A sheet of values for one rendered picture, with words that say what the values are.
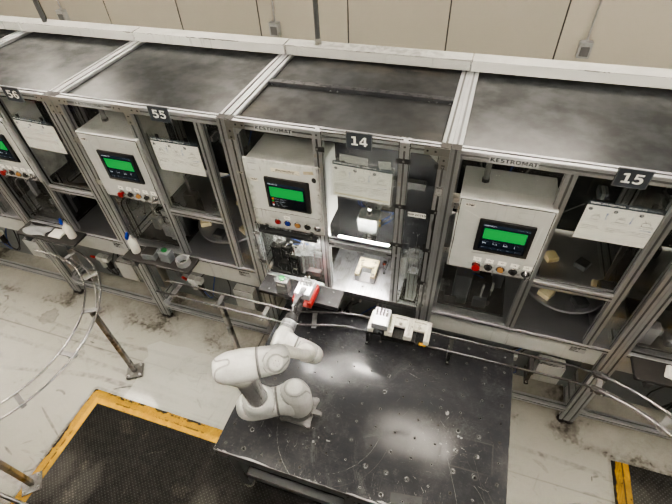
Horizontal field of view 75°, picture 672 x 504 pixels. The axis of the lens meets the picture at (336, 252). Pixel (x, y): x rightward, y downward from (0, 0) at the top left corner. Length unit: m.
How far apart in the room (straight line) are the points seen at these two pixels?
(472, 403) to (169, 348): 2.42
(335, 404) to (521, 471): 1.37
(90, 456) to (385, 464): 2.10
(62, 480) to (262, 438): 1.59
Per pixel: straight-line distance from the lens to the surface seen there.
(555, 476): 3.46
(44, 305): 4.81
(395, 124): 2.17
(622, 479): 3.62
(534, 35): 5.57
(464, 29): 5.56
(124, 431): 3.70
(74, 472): 3.73
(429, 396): 2.70
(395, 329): 2.73
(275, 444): 2.60
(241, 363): 1.88
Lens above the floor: 3.08
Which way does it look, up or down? 46 degrees down
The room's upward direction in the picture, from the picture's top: 3 degrees counter-clockwise
